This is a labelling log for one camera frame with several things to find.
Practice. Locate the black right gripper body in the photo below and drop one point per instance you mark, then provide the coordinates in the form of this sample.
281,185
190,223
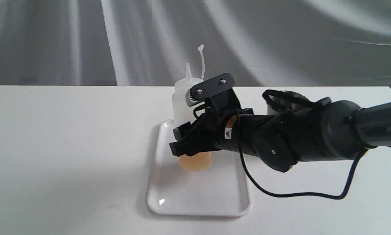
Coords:
218,128

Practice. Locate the white plastic tray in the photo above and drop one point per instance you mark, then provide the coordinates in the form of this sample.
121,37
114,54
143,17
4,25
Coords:
220,191

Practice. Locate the translucent squeeze bottle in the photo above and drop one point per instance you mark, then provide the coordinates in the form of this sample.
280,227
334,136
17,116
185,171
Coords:
183,113

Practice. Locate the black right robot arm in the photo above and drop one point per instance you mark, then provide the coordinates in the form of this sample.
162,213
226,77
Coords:
323,131

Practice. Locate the stainless steel cup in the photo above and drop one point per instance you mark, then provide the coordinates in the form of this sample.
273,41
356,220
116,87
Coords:
281,101

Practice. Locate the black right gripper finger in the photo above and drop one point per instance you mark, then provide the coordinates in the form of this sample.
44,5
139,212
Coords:
209,88
191,139

